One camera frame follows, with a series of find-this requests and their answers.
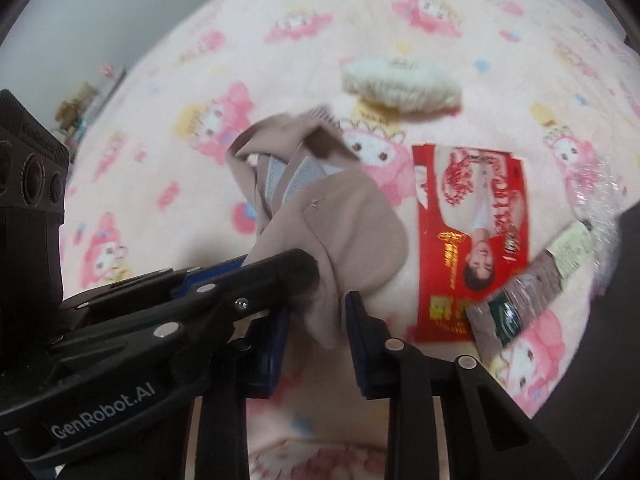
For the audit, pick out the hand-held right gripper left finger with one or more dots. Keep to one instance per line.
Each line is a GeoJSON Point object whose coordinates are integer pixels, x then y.
{"type": "Point", "coordinates": [272, 360]}

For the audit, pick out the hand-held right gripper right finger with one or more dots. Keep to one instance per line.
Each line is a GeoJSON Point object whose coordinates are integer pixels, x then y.
{"type": "Point", "coordinates": [359, 345]}

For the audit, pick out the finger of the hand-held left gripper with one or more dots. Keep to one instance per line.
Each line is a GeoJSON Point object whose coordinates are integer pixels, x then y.
{"type": "Point", "coordinates": [295, 275]}
{"type": "Point", "coordinates": [210, 275]}

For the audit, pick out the beige fabric pouch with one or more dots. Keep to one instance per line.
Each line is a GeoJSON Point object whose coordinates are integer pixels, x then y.
{"type": "Point", "coordinates": [360, 230]}

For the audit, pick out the plastic-wrapped hand cream tube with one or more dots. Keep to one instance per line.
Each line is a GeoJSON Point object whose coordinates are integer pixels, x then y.
{"type": "Point", "coordinates": [525, 295]}

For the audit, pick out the red printed packet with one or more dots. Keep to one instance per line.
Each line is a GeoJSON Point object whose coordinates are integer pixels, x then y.
{"type": "Point", "coordinates": [450, 260]}

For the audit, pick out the white fluffy hair clip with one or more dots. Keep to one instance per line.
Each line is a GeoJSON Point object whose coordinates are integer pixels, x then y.
{"type": "Point", "coordinates": [400, 82]}

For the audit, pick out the black box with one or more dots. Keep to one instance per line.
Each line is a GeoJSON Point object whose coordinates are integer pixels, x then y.
{"type": "Point", "coordinates": [615, 310]}

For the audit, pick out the pink printed blanket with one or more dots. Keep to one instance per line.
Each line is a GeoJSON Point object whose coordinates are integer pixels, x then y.
{"type": "Point", "coordinates": [350, 20]}

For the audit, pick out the clear crinkled plastic bag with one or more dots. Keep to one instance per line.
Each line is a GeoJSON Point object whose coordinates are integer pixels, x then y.
{"type": "Point", "coordinates": [600, 195]}

